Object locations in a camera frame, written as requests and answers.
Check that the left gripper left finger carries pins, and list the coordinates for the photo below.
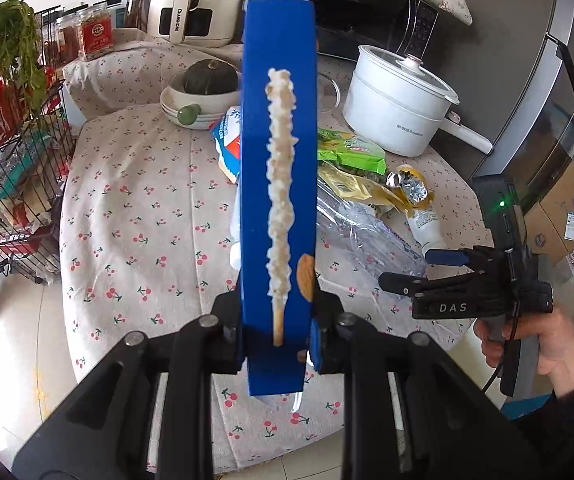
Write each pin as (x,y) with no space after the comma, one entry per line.
(228,351)

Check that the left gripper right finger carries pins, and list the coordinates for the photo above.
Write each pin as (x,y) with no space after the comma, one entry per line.
(327,348)

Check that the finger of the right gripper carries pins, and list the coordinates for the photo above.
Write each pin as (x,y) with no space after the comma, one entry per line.
(408,285)
(461,257)

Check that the yellow foil snack bag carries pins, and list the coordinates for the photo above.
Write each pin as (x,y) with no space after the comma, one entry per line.
(403,188)

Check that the green snack bag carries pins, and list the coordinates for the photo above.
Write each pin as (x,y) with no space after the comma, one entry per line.
(351,150)

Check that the orange white snack bag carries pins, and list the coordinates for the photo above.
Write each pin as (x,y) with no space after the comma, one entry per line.
(226,135)

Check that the blue snack box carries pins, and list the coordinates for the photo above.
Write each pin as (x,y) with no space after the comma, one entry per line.
(277,191)

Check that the person's right hand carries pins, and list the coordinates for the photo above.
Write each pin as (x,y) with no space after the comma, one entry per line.
(555,336)

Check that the cardboard box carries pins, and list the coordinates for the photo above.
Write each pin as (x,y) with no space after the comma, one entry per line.
(550,222)

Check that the clear plastic bottle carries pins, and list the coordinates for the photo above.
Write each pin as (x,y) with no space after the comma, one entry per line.
(371,244)

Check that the cherry print tablecloth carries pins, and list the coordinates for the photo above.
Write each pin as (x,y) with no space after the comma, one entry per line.
(144,244)

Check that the white electric cooking pot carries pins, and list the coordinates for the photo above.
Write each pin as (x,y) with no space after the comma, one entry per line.
(400,106)

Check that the grey refrigerator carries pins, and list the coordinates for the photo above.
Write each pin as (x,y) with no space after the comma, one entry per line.
(513,70)

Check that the white stacked bowls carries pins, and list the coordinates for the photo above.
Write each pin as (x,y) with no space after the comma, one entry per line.
(194,111)

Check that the dark green pumpkin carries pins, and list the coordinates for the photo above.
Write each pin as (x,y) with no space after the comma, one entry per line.
(210,78)

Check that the black microwave oven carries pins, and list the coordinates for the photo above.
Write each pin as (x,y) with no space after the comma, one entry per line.
(400,26)

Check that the red label spice jar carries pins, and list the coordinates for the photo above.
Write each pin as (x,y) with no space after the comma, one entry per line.
(94,27)

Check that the green leafy vegetables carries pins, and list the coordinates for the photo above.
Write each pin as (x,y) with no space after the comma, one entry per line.
(19,52)

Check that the black wire storage rack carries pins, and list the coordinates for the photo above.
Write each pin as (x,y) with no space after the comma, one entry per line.
(34,167)

